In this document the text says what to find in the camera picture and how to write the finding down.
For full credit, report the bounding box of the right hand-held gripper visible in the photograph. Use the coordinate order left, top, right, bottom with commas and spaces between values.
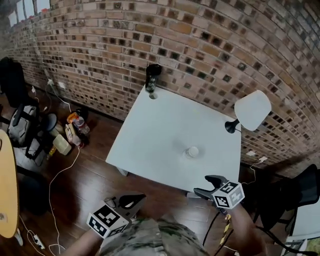
193, 174, 246, 214

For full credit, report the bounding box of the white board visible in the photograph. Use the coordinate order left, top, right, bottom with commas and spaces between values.
291, 199, 320, 238

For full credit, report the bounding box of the round wooden table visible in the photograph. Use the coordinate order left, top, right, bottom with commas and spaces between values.
0, 129, 20, 239

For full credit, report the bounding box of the white power strip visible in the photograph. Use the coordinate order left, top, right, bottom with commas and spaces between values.
32, 234, 46, 250

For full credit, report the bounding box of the dark glass bottle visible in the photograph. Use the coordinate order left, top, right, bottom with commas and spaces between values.
145, 63, 163, 100

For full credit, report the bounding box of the small clear bottle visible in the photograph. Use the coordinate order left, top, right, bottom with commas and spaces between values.
65, 124, 83, 149

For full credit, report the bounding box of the clear plastic bottle red label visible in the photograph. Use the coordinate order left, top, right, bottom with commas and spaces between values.
72, 116, 91, 135

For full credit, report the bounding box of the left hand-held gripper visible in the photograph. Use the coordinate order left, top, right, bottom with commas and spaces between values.
86, 193, 147, 240

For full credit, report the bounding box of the person's right forearm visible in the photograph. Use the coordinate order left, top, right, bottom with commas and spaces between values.
225, 202, 267, 256

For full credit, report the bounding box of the black cable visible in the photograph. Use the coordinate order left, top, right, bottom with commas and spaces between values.
201, 211, 221, 247

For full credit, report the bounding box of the long white cable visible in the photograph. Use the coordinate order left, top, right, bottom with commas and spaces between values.
44, 146, 81, 256

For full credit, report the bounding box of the pale plastic jug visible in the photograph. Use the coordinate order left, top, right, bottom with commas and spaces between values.
52, 134, 73, 156

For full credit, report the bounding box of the black high-back chair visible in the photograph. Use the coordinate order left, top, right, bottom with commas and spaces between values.
0, 56, 33, 111

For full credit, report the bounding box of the yellow black striped strap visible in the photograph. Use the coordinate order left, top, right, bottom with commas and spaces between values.
218, 213, 232, 247

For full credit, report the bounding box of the white translucent cup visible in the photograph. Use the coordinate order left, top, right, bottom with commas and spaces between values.
184, 146, 200, 159

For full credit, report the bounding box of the black round stool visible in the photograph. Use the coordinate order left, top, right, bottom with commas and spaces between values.
39, 113, 58, 137

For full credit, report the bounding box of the person's left forearm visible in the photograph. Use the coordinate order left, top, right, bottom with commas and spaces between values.
72, 227, 104, 256

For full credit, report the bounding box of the grey backpack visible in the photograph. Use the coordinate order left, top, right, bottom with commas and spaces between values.
6, 104, 38, 148

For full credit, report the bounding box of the orange packet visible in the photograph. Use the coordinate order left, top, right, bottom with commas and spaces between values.
66, 112, 80, 124

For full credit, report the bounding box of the person's camouflage clothing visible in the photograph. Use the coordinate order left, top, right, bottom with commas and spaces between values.
99, 212, 210, 256

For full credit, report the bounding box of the white shade black base lamp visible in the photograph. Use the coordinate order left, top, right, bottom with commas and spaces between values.
224, 89, 273, 135

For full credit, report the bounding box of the black mesh office chair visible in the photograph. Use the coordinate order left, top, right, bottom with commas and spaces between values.
251, 163, 320, 241

